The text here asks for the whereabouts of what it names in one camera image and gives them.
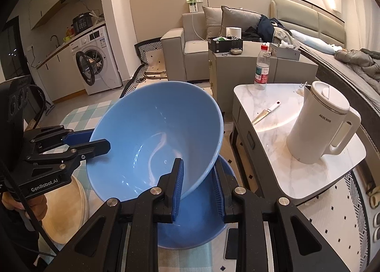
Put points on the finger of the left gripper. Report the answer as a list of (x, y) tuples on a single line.
[(89, 148), (75, 138)]

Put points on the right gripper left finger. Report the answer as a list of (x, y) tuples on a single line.
[(123, 236)]

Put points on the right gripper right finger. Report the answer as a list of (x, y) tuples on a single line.
[(296, 244)]

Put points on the cream plate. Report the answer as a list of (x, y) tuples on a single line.
[(67, 211)]

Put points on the blue bowl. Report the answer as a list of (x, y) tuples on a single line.
[(147, 130), (198, 220)]

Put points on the kitchen counter cabinets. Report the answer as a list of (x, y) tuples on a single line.
[(59, 74)]

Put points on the kitchen knife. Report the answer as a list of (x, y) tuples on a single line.
[(265, 113)]

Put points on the checkered tablecloth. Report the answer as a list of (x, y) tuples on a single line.
[(196, 259)]

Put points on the white washing machine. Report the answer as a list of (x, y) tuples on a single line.
[(94, 58)]

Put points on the white marble side table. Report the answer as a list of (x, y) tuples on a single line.
[(297, 180)]

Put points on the black pressure cooker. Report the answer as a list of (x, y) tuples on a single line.
[(82, 22)]

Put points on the white electric kettle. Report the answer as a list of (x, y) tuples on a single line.
[(325, 124)]

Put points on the patterned floor mat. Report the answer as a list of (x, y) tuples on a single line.
[(148, 70)]

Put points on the plastic water bottle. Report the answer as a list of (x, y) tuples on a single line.
[(262, 67)]

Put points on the grey sofa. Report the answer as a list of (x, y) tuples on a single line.
[(186, 50)]

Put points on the grey nightstand cabinet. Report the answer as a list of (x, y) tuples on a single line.
[(227, 71)]

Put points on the tissue box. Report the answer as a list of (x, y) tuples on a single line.
[(284, 52)]

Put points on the black organizer box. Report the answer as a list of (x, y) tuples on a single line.
[(222, 44)]

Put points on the grey duvet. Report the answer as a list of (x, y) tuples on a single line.
[(363, 62)]

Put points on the bed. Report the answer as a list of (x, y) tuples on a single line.
[(319, 37)]

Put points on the light grey cushion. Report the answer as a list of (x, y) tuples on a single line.
[(213, 21)]

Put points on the dark grey cushion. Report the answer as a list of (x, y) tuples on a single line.
[(244, 19)]

